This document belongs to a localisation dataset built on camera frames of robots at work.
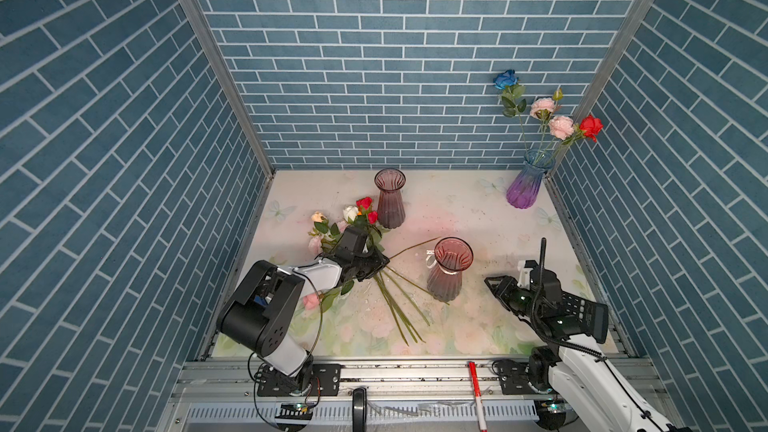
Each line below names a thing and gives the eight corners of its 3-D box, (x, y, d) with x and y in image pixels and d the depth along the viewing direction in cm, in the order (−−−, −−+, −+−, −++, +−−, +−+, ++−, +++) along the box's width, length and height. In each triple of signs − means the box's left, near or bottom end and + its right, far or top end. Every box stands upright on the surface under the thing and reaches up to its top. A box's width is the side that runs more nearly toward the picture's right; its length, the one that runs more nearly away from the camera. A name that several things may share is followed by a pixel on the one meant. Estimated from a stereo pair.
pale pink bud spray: (299, 249, 99) (294, 237, 94) (319, 222, 106) (315, 210, 101) (325, 260, 97) (321, 249, 91) (344, 232, 104) (341, 220, 98)
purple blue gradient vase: (510, 211, 112) (530, 169, 95) (503, 190, 118) (522, 148, 101) (536, 211, 112) (561, 169, 95) (528, 191, 118) (550, 148, 102)
